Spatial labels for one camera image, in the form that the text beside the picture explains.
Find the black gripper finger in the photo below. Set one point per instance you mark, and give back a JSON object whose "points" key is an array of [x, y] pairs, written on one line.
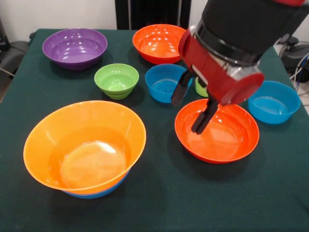
{"points": [[204, 120], [181, 91]]}

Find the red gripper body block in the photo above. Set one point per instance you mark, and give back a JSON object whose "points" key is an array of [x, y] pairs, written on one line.
{"points": [[207, 65]]}

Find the red plastic bowl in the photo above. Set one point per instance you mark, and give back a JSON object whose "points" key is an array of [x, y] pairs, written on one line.
{"points": [[157, 48], [231, 140]]}

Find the large orange plastic bowl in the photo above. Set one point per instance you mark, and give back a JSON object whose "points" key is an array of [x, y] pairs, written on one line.
{"points": [[84, 149]]}

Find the medium blue plastic bowl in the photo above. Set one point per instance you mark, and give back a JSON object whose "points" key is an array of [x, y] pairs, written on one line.
{"points": [[101, 193]]}

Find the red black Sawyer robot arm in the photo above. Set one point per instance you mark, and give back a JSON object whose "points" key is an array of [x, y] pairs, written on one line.
{"points": [[248, 24]]}

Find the green plastic cup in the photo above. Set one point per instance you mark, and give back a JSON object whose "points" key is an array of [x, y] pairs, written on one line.
{"points": [[200, 89]]}

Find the small blue plastic bowl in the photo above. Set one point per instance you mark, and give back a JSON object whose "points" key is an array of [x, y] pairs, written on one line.
{"points": [[159, 84], [272, 106]]}

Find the green plastic bowl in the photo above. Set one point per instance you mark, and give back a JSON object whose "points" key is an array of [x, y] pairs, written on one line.
{"points": [[116, 79]]}

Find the dark green tablecloth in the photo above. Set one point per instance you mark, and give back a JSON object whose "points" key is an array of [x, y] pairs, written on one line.
{"points": [[217, 193]]}

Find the purple plastic bowl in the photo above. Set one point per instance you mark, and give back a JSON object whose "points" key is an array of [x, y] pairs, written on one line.
{"points": [[72, 53]]}

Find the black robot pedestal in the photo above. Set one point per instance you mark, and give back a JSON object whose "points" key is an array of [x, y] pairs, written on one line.
{"points": [[154, 14]]}

